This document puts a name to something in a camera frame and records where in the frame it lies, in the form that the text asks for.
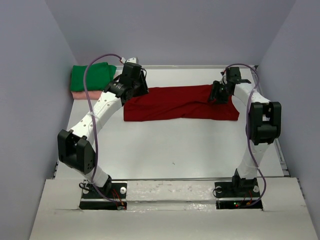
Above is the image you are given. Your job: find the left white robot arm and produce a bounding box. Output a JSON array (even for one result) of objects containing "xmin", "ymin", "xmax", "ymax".
[{"xmin": 57, "ymin": 62, "xmax": 149, "ymax": 198}]

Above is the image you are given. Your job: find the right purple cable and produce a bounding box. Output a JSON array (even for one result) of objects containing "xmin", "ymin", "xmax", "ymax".
[{"xmin": 221, "ymin": 63, "xmax": 266, "ymax": 207}]

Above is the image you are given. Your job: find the red t shirt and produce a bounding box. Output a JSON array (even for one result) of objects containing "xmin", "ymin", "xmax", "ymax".
[{"xmin": 123, "ymin": 84, "xmax": 240, "ymax": 122}]

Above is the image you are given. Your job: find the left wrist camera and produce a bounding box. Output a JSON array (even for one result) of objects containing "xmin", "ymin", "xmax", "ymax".
[{"xmin": 126, "ymin": 57, "xmax": 139, "ymax": 64}]

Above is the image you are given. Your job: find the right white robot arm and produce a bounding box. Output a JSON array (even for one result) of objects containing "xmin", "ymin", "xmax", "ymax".
[{"xmin": 208, "ymin": 63, "xmax": 282, "ymax": 199}]

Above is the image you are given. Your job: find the folded pink t shirt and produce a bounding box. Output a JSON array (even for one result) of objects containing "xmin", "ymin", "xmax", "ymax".
[{"xmin": 71, "ymin": 90, "xmax": 102, "ymax": 100}]

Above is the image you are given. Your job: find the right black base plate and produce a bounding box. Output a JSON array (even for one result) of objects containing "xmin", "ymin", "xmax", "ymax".
[{"xmin": 212, "ymin": 181, "xmax": 263, "ymax": 210}]

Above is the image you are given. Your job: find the folded green t shirt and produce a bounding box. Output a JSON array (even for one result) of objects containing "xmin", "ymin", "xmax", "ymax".
[{"xmin": 69, "ymin": 62, "xmax": 117, "ymax": 92}]

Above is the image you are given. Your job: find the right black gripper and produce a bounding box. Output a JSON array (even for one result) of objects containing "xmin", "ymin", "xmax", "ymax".
[{"xmin": 207, "ymin": 80, "xmax": 232, "ymax": 105}]

